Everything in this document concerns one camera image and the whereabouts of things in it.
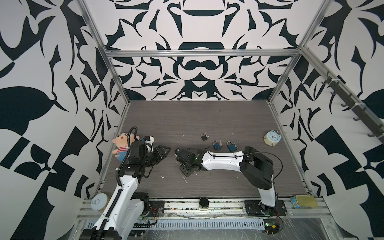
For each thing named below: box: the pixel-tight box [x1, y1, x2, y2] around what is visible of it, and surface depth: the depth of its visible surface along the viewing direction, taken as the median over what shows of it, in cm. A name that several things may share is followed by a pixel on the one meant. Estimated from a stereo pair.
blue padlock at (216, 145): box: [212, 140, 221, 150], surface depth 98 cm
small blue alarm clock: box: [263, 130, 282, 147], surface depth 98 cm
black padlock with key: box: [201, 133, 209, 141], surface depth 102 cm
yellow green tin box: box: [290, 195, 318, 209], surface depth 74 cm
